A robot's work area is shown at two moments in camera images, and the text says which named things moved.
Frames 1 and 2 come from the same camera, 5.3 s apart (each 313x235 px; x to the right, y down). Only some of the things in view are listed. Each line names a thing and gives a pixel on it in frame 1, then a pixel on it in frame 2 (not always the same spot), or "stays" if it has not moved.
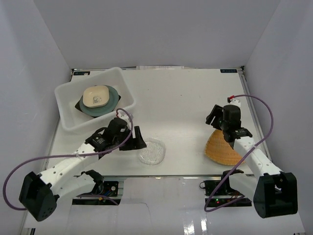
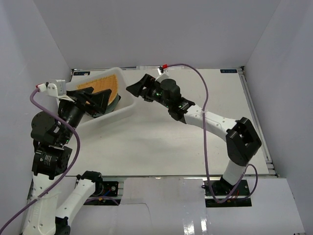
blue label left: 81,73 stays
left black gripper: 132,143 -> 81,102
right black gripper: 216,111 -> 148,82
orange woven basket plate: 218,151 -> 103,84
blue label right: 228,71 stays
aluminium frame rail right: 255,113 stays
